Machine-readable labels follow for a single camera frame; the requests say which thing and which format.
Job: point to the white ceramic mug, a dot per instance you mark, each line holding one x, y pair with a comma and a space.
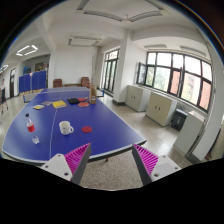
66, 128

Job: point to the brown armchair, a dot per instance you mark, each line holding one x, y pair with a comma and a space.
85, 82
57, 83

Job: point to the black bin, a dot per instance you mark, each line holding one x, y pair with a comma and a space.
178, 119

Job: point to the small clear glass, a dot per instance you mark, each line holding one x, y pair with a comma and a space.
35, 140

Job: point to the brown paper bag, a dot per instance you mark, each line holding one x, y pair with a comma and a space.
92, 95

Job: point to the blue folding partition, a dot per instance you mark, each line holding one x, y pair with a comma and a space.
32, 81

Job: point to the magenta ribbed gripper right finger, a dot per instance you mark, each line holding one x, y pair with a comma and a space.
152, 167

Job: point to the plastic bottle with red label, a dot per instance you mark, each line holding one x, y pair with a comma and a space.
30, 125

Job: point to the blue ping pong table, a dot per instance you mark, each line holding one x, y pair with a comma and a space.
110, 134

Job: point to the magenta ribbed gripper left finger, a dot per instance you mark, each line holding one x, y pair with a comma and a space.
70, 166

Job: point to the red ping pong paddle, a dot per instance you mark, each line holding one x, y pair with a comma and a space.
83, 104

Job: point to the yellow book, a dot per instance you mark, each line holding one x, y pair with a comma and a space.
59, 104

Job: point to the black pouch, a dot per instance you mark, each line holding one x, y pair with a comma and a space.
73, 101

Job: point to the brown armchair left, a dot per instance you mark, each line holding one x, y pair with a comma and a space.
57, 83

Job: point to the tall black framed door window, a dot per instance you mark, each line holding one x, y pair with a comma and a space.
109, 70

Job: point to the white cabinet near pillar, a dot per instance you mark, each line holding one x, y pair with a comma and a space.
137, 98

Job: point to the person at left edge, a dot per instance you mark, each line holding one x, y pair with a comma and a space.
3, 92

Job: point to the small yellow card box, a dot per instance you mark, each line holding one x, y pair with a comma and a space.
38, 107

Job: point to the white cabinet at right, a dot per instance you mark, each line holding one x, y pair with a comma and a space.
189, 132

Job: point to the large black framed window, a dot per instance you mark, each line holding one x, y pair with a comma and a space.
180, 75

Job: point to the white cabinet under window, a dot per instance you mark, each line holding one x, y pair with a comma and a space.
160, 109

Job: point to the red round coaster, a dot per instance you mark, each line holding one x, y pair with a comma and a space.
86, 129

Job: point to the brown armchair right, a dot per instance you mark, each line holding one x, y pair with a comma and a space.
85, 82

